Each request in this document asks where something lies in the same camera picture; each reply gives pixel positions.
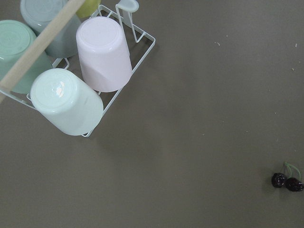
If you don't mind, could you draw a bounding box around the dark cherry pair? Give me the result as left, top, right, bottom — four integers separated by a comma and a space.
271, 162, 304, 192

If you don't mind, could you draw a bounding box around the pink upturned cup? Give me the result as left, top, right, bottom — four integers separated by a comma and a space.
76, 17, 132, 92

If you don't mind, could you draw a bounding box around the white upturned cup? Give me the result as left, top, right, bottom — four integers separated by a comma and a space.
30, 68, 104, 136

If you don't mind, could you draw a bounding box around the yellow upturned cup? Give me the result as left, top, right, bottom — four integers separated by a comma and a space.
76, 0, 101, 18

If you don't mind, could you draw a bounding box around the grey upturned cup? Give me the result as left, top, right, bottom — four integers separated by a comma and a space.
19, 0, 83, 59

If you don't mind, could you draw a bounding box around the mint upturned cup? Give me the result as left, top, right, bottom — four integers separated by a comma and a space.
0, 20, 52, 94

